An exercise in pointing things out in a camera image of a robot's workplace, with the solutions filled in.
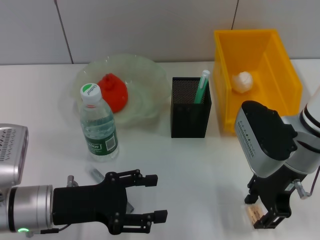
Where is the grey marker pen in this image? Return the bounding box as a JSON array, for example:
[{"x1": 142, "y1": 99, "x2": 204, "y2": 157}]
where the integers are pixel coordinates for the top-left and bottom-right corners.
[{"x1": 87, "y1": 167, "x2": 136, "y2": 214}]

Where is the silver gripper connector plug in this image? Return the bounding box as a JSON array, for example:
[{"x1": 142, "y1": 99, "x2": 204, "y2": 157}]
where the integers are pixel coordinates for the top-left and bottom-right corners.
[
  {"x1": 293, "y1": 178, "x2": 310, "y2": 200},
  {"x1": 66, "y1": 174, "x2": 79, "y2": 188}
]

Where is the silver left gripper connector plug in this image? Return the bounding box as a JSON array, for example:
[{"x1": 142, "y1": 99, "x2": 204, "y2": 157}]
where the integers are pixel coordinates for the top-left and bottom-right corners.
[{"x1": 66, "y1": 174, "x2": 79, "y2": 188}]

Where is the pale green glass fruit plate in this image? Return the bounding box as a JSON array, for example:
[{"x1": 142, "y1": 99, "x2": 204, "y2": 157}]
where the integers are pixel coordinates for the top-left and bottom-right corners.
[{"x1": 69, "y1": 54, "x2": 170, "y2": 129}]

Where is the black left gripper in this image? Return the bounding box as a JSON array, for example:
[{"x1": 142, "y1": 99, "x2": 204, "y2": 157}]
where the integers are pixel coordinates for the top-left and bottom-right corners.
[{"x1": 52, "y1": 169, "x2": 169, "y2": 235}]

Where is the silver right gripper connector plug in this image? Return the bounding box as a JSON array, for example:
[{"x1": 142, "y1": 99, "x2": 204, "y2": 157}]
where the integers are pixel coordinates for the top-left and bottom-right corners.
[{"x1": 293, "y1": 178, "x2": 310, "y2": 200}]

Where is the tan rectangular eraser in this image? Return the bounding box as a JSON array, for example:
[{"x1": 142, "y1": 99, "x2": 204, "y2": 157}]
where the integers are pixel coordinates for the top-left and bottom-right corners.
[{"x1": 246, "y1": 204, "x2": 266, "y2": 225}]

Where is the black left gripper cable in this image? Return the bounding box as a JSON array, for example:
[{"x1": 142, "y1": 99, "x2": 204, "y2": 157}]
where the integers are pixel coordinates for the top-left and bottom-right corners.
[{"x1": 24, "y1": 223, "x2": 70, "y2": 236}]

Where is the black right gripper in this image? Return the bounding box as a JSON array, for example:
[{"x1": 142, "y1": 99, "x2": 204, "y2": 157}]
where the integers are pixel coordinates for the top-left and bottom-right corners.
[{"x1": 244, "y1": 162, "x2": 309, "y2": 230}]

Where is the white paper ball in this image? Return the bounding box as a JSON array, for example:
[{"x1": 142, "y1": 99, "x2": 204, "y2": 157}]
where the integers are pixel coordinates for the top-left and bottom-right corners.
[{"x1": 231, "y1": 71, "x2": 255, "y2": 95}]

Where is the clear green-label water bottle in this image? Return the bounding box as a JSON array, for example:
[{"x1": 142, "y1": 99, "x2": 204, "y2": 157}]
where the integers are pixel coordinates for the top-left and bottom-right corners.
[{"x1": 79, "y1": 83, "x2": 120, "y2": 163}]

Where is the red-orange toy orange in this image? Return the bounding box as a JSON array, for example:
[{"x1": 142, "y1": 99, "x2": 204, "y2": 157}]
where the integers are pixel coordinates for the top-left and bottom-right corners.
[{"x1": 96, "y1": 73, "x2": 130, "y2": 114}]

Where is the yellow plastic bin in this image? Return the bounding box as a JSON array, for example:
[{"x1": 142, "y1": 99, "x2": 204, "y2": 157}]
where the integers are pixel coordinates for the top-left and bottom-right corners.
[{"x1": 212, "y1": 29, "x2": 304, "y2": 133}]

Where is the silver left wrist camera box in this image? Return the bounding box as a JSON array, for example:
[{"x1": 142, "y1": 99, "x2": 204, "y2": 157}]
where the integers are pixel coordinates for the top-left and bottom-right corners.
[{"x1": 0, "y1": 123, "x2": 29, "y2": 188}]

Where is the green utility knife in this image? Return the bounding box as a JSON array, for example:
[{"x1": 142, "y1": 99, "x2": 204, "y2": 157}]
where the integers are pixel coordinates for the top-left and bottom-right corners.
[{"x1": 193, "y1": 69, "x2": 212, "y2": 105}]

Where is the black mesh pen holder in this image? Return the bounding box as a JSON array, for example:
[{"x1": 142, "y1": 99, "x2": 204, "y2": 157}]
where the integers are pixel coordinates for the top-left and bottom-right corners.
[{"x1": 170, "y1": 76, "x2": 213, "y2": 139}]

